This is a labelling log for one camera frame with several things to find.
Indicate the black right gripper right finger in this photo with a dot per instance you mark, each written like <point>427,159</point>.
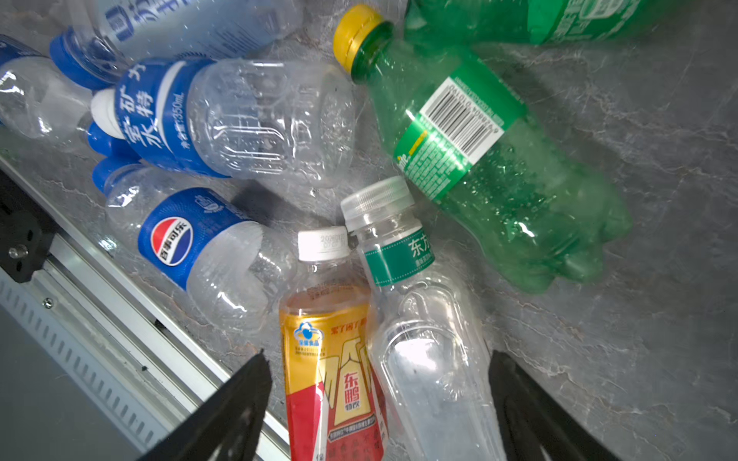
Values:
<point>533,426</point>

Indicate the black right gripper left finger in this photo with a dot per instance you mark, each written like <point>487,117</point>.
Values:
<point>228,425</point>

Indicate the clear bottle green label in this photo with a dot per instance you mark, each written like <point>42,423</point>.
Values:
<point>425,341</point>

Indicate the red yellow drink bottle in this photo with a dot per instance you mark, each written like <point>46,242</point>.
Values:
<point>334,404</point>

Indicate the blue label bottle white cap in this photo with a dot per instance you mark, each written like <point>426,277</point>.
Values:
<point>242,119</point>

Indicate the tall clear blue print bottle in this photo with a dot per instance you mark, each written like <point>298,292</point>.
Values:
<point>105,38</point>

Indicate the Pepsi bottle right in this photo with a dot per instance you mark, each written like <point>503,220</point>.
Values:
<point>233,268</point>

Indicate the pepsi bottle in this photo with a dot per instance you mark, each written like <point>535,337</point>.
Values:
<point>233,268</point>
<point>37,100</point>

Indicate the green bottle middle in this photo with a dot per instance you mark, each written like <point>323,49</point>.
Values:
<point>469,144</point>

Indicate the Pepsi bottle left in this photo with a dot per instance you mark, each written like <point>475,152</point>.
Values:
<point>37,100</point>

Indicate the green bottle upper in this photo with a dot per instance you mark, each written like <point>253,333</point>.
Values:
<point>534,22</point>

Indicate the white cable duct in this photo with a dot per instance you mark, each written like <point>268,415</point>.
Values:
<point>102,388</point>

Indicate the aluminium rail frame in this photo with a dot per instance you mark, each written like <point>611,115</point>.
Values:
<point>158,362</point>

